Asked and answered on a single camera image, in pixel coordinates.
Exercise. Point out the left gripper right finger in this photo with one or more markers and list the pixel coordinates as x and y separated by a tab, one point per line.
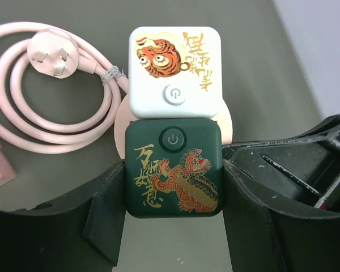
267	231

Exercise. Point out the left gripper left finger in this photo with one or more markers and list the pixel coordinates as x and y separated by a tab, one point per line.
78	231

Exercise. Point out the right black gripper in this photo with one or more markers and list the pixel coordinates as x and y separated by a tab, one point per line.
305	168

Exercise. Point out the green cube adapter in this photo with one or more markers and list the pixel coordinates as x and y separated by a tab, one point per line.
173	168

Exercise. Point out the pink round socket base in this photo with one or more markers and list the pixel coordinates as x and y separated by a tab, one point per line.
124	117

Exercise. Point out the white cube adapter with picture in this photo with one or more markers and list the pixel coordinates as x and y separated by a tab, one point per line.
175	72

